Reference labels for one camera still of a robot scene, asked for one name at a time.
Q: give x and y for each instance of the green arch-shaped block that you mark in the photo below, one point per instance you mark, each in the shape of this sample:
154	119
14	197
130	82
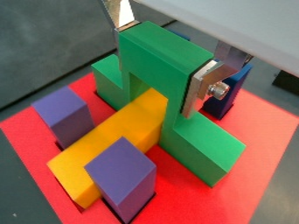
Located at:
159	60

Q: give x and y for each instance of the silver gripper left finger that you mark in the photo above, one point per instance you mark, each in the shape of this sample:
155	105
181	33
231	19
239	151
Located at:
121	17

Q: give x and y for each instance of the red board base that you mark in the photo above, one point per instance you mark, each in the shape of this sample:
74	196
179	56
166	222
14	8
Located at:
33	198

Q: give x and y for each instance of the purple U-shaped block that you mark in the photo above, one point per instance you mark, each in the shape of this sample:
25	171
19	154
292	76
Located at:
121	170

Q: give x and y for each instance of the yellow block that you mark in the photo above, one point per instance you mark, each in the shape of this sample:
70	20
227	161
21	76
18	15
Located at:
137	122

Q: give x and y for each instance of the blue U-shaped block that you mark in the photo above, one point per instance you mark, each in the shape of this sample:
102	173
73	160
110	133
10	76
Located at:
219	108

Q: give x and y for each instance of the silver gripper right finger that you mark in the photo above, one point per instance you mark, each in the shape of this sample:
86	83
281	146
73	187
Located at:
207	80

